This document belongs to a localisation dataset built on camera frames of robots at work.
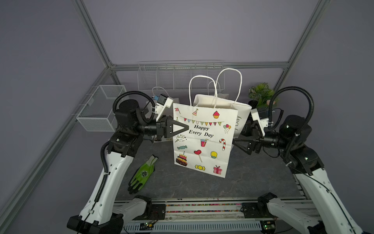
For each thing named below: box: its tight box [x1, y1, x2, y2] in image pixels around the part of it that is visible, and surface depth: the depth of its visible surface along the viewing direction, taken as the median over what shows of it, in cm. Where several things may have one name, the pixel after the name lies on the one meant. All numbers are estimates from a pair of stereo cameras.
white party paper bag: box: [172, 68, 253, 178], surface depth 50 cm
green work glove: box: [127, 154, 159, 195], surface depth 86 cm
